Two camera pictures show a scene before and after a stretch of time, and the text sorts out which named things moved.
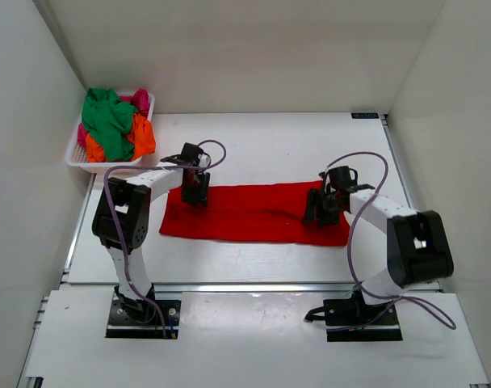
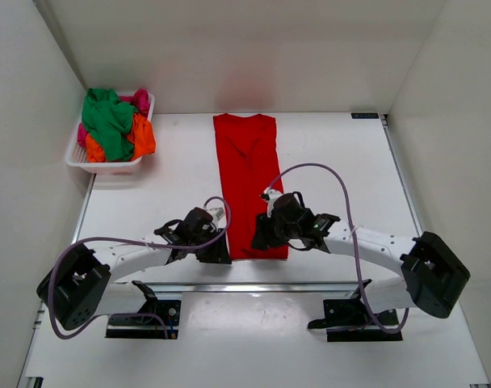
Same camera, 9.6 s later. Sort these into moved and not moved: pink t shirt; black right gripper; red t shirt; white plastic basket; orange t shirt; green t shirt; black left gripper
Moved: red t shirt; black right gripper; black left gripper
Not moved: pink t shirt; orange t shirt; green t shirt; white plastic basket
